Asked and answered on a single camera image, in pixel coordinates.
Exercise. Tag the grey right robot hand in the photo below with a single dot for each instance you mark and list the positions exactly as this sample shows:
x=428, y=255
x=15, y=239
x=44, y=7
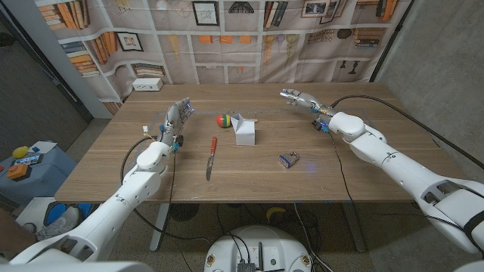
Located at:
x=308, y=101

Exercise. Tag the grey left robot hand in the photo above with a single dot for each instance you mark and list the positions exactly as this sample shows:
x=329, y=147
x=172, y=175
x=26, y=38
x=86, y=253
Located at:
x=174, y=117

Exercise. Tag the small white box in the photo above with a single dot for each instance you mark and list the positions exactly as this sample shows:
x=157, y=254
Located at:
x=246, y=134

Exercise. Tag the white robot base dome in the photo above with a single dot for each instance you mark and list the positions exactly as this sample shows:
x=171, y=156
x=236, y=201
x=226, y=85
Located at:
x=261, y=242

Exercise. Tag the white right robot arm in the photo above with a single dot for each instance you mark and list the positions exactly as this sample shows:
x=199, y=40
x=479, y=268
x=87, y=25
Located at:
x=401, y=166

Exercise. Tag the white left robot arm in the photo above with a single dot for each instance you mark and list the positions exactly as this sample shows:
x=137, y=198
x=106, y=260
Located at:
x=117, y=208

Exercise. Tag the silver padlock with blue band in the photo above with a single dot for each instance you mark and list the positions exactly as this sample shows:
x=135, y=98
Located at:
x=287, y=160

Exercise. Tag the white power strip box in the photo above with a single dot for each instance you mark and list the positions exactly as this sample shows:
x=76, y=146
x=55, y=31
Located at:
x=147, y=84

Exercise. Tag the printed bookshelf backdrop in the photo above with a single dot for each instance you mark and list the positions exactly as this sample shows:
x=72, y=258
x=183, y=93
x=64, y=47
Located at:
x=242, y=49

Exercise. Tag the black floor fan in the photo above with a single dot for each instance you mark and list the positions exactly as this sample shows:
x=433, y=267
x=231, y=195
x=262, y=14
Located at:
x=184, y=212

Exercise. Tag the black backdrop stand pole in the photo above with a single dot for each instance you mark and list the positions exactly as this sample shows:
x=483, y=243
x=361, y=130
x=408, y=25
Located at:
x=391, y=41

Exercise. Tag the white table leg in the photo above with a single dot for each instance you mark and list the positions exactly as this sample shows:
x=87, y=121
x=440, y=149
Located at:
x=159, y=226

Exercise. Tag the yellow banana shaped object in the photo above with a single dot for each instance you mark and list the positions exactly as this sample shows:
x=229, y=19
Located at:
x=275, y=211

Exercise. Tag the grey table leg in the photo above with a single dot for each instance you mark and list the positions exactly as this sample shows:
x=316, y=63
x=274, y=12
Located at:
x=353, y=226

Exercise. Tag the white paper sheet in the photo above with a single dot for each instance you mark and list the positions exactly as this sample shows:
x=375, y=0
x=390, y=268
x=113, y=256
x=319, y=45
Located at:
x=43, y=146

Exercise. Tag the blue grey side cabinet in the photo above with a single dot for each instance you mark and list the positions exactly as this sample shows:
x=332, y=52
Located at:
x=45, y=177

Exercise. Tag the dark phone with colourful screen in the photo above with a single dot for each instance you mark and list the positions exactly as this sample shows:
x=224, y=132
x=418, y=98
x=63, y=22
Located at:
x=27, y=160

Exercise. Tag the white case with blue pads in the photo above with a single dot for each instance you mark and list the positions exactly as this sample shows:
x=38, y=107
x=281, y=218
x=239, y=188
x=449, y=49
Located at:
x=53, y=211

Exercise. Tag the grey white sneaker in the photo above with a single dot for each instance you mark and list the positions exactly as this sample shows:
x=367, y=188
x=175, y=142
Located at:
x=60, y=224

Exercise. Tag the yellow round toy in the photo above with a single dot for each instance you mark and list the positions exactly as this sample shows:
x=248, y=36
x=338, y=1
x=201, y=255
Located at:
x=20, y=152

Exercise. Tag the orange block toy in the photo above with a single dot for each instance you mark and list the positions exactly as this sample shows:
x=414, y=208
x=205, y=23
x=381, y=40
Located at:
x=17, y=171

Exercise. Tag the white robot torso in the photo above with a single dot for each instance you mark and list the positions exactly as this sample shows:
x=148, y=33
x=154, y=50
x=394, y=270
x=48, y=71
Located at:
x=75, y=267

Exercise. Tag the person's bare leg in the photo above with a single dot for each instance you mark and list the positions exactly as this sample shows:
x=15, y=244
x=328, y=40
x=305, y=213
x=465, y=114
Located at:
x=15, y=238

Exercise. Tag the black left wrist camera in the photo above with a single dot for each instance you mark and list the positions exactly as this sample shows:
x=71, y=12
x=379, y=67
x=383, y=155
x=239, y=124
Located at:
x=179, y=140

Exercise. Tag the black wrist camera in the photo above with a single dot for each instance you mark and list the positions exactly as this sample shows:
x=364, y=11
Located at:
x=318, y=125
x=179, y=140

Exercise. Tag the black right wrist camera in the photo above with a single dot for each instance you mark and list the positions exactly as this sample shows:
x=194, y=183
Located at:
x=318, y=125

